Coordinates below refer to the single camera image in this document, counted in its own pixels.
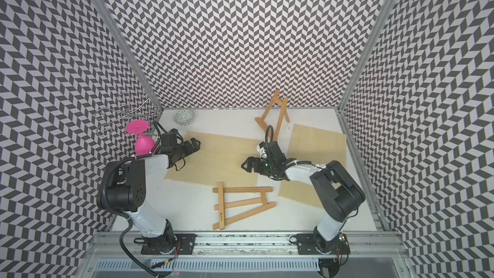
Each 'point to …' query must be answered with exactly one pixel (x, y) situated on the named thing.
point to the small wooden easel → (283, 112)
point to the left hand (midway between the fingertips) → (194, 146)
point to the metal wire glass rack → (131, 117)
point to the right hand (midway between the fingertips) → (249, 170)
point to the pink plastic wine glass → (144, 144)
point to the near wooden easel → (221, 206)
